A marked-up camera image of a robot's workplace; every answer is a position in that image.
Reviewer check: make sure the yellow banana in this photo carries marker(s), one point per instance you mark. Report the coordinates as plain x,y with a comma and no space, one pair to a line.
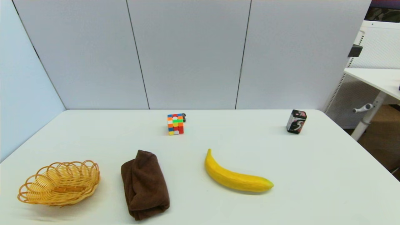
231,178

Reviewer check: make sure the small grey coffee capsule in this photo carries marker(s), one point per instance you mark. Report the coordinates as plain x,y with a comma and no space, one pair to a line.
184,117

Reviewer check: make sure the folded brown towel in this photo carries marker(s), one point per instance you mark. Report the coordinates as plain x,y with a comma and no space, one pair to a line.
145,187

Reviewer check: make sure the white side table top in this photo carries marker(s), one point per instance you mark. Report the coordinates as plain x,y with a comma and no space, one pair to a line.
375,79

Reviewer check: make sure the multicoloured puzzle cube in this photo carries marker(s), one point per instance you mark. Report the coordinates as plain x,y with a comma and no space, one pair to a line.
175,124

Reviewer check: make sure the black clamp block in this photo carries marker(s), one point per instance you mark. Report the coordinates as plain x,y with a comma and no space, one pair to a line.
355,50

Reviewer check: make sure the black chewing gum box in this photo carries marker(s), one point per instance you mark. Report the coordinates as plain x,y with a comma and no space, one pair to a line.
296,122

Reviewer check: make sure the white perforated panel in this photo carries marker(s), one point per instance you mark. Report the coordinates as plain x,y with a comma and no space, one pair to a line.
379,43

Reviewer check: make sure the woven wicker basket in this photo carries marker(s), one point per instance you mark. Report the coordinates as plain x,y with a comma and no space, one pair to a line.
59,184

